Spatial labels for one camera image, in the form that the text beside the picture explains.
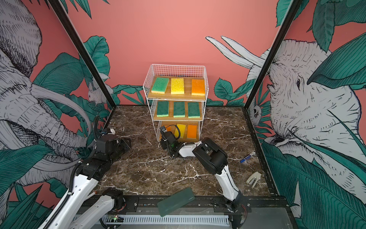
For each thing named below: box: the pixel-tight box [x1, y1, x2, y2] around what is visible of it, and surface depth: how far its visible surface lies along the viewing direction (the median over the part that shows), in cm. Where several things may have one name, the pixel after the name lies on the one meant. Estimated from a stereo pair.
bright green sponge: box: [151, 77, 170, 94], surface depth 73 cm
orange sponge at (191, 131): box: [186, 124, 197, 139], surface depth 103 cm
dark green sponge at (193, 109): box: [187, 102, 201, 119], surface depth 84 cm
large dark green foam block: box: [157, 187, 196, 218], surface depth 76 cm
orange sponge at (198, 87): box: [191, 78, 206, 96], surface depth 73 cm
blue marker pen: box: [239, 151, 256, 164], surface depth 92 cm
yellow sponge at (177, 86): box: [170, 77, 185, 95], surface depth 72 cm
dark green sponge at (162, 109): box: [156, 101, 169, 117], surface depth 85 cm
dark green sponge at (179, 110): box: [173, 101, 186, 118], surface depth 85 cm
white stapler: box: [245, 171, 262, 189], surface depth 83 cm
